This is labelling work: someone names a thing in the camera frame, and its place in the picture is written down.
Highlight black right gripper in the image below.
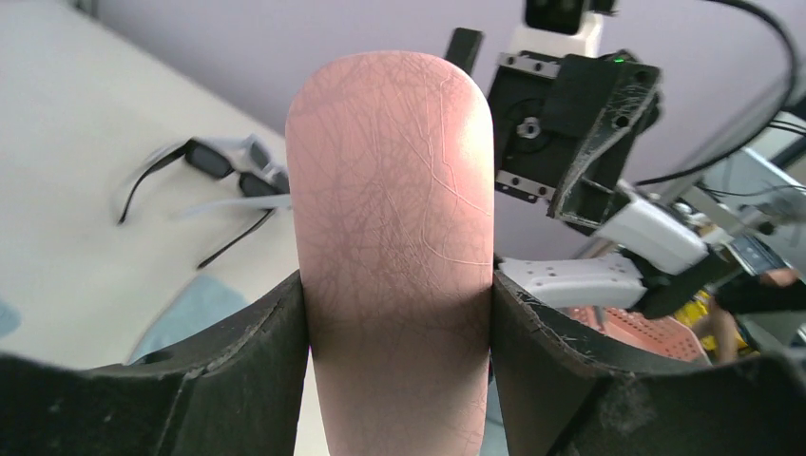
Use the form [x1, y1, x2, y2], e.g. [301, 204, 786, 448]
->
[444, 28, 662, 220]

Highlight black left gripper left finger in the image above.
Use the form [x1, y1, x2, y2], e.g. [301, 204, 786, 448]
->
[1, 274, 309, 455]

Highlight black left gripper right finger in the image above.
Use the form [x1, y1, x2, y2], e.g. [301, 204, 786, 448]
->
[491, 273, 805, 456]

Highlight pink glasses case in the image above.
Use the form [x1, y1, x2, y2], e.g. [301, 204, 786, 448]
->
[285, 50, 494, 455]

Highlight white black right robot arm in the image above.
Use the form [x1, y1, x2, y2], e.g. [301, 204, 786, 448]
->
[488, 50, 730, 319]

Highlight black sunglasses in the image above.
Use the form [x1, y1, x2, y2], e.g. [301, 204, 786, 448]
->
[117, 139, 281, 271]

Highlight light blue cleaning cloth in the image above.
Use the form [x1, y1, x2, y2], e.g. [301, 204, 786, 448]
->
[0, 299, 22, 338]

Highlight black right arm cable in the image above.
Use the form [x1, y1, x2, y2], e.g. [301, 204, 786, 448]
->
[632, 0, 804, 189]

